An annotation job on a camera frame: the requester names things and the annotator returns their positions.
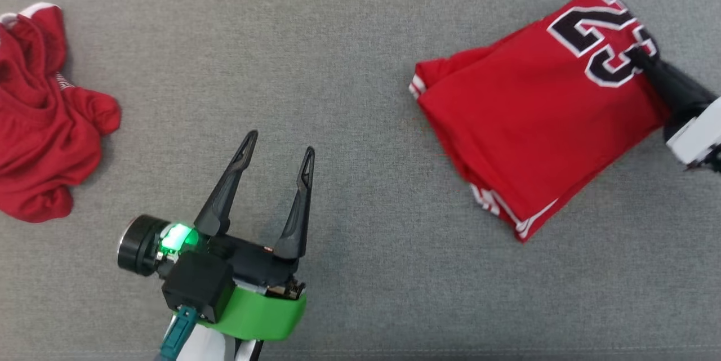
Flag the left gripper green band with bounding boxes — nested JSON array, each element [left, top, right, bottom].
[[117, 130, 315, 342]]

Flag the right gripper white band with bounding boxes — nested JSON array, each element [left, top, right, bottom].
[[635, 48, 721, 173]]

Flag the red basketball jersey number 23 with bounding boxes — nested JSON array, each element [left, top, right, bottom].
[[410, 0, 671, 243]]

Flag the red shorts with white stripe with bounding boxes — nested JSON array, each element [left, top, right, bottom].
[[0, 2, 122, 224]]

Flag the grey fabric sofa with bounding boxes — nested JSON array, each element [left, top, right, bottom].
[[0, 0, 721, 361]]

